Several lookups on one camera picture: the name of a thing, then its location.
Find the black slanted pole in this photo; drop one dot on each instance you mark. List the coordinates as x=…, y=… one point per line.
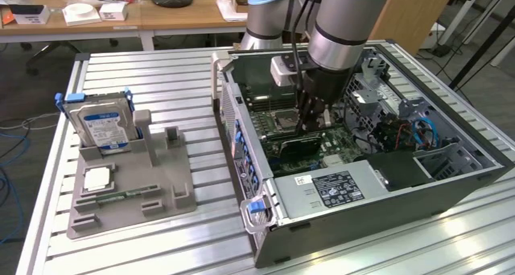
x=483, y=46

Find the CPU socket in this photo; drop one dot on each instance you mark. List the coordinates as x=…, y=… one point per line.
x=286, y=119

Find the hard disk with blue caddy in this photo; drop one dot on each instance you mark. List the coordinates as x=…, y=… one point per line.
x=103, y=127

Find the grey metal disk bay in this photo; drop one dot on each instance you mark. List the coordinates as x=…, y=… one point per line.
x=454, y=160

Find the grey power supply unit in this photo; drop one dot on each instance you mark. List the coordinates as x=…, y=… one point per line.
x=298, y=202

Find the orange box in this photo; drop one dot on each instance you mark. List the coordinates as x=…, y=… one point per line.
x=4, y=18

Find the perforated metal drive cage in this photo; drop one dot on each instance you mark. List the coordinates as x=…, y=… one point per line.
x=386, y=106

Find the white box with black top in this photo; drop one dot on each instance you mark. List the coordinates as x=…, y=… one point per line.
x=30, y=18

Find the black open PC case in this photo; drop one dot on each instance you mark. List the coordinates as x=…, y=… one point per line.
x=362, y=220

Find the black RAM slot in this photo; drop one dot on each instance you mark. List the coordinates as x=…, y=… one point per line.
x=274, y=99
x=275, y=106

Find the green loose RAM stick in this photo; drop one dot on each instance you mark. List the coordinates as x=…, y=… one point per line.
x=120, y=194

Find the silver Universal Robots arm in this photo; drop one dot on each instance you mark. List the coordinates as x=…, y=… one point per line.
x=342, y=30

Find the wooden desk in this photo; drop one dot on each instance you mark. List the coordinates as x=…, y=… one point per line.
x=48, y=29

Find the white table frame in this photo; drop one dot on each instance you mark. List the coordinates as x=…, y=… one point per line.
x=454, y=21

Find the silver CPU chip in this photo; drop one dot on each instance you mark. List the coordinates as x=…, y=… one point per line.
x=98, y=179

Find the green motherboard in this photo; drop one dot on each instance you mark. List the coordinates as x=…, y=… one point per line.
x=346, y=145

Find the small silver heatsink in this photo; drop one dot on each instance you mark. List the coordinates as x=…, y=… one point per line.
x=333, y=160

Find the blue case latch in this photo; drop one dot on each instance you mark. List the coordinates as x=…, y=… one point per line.
x=255, y=208

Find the wooden cabinet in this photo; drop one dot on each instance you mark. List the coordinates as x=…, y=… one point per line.
x=422, y=15

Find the black office chair base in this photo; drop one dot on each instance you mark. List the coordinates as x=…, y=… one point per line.
x=30, y=68

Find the black floor adapter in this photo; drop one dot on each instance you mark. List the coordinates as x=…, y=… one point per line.
x=442, y=50

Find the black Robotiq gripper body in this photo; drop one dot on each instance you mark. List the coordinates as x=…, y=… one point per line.
x=326, y=82

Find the installed RAM stick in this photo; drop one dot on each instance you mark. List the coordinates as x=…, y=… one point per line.
x=278, y=137

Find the small white labelled box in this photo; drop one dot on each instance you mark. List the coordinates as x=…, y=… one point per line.
x=114, y=12

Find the grey parts rack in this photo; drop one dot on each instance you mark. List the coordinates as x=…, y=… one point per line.
x=135, y=196

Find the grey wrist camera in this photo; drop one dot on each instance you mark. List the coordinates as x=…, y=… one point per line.
x=282, y=73

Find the white papers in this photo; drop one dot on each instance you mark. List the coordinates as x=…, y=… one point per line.
x=230, y=11

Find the white round holder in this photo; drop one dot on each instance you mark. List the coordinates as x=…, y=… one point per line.
x=82, y=14

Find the black graphics card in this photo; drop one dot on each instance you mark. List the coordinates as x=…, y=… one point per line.
x=302, y=146

